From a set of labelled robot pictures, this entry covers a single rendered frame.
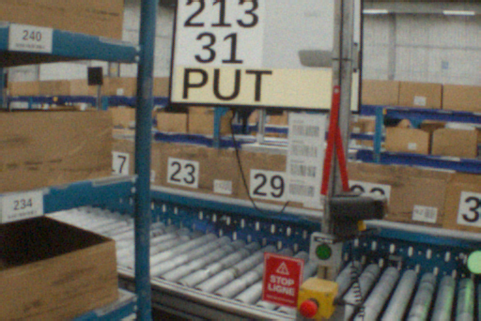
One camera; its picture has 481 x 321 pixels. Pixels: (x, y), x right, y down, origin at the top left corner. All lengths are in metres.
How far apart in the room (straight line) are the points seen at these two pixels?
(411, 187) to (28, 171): 1.25
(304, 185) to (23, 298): 0.64
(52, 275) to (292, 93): 0.71
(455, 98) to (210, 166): 4.63
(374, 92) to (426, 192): 4.70
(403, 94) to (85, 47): 5.68
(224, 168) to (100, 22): 1.21
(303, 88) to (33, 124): 0.69
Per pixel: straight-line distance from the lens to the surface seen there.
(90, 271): 0.69
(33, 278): 0.63
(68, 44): 0.59
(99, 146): 0.68
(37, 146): 0.61
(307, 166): 0.99
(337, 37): 0.99
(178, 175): 1.92
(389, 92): 6.15
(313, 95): 1.09
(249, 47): 1.12
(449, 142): 5.81
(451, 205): 1.56
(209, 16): 1.15
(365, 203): 0.90
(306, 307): 0.96
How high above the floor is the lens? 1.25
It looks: 7 degrees down
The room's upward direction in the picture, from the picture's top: 3 degrees clockwise
